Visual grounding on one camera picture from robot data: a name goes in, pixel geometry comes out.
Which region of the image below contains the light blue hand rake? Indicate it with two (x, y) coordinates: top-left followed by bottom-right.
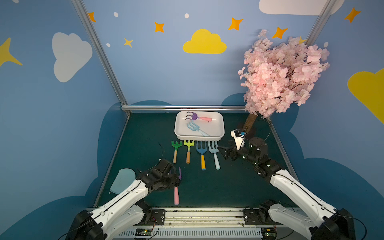
(208, 141), (221, 170)

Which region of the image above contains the purple pink-handled hand rake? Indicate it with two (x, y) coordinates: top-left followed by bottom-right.
(174, 167), (182, 206)

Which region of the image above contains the blue yellow-handled hand rake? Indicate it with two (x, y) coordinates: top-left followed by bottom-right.
(196, 141), (207, 171)

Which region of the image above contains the lime green wooden-handled rake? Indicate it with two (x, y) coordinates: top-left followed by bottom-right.
(184, 140), (195, 164)

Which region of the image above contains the dark green wooden-handled rake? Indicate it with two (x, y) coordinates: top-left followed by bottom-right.
(171, 141), (183, 164)

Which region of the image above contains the white plastic storage box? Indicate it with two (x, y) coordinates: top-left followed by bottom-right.
(174, 111), (225, 141)

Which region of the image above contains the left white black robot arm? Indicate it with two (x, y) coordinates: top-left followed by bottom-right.
(64, 159), (180, 240)

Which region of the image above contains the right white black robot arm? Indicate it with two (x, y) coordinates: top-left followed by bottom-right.
(219, 138), (356, 240)

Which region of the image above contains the left small circuit board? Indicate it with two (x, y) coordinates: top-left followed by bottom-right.
(135, 229), (153, 237)

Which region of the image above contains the small circuit board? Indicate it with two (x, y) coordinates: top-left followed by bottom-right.
(135, 229), (153, 237)
(261, 228), (277, 240)

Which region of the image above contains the right small circuit board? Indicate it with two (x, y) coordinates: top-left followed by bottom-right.
(261, 228), (277, 240)

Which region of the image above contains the pink artificial blossom tree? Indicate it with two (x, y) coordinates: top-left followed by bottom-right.
(238, 29), (330, 133)

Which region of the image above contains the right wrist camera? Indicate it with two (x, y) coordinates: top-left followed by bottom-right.
(231, 129), (246, 150)

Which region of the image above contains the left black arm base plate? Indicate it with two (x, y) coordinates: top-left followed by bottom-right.
(143, 209), (166, 226)

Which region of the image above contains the aluminium front rail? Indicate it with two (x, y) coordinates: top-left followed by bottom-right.
(73, 206), (334, 240)

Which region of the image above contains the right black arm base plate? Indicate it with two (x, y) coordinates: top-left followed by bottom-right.
(243, 208), (276, 226)

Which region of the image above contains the aluminium back frame bar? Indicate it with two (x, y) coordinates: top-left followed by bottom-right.
(121, 105), (246, 112)

